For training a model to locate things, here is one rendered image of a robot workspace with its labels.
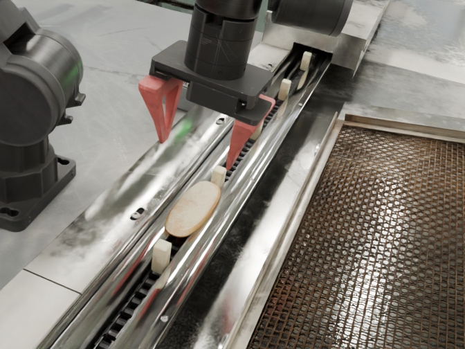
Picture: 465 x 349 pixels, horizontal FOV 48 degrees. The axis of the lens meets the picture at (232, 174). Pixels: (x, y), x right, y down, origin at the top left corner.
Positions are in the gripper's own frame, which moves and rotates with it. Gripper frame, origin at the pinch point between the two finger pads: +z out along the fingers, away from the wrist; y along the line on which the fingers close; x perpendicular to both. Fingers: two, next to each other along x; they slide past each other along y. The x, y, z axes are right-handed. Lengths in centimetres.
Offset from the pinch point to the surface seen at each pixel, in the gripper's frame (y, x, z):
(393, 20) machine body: -13, -100, 7
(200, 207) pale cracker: -2.5, 2.7, 4.9
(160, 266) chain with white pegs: -2.4, 11.3, 6.1
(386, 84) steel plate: -17, -55, 7
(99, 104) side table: 20.7, -15.6, 9.7
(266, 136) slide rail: -3.7, -17.0, 5.6
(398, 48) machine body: -17, -79, 8
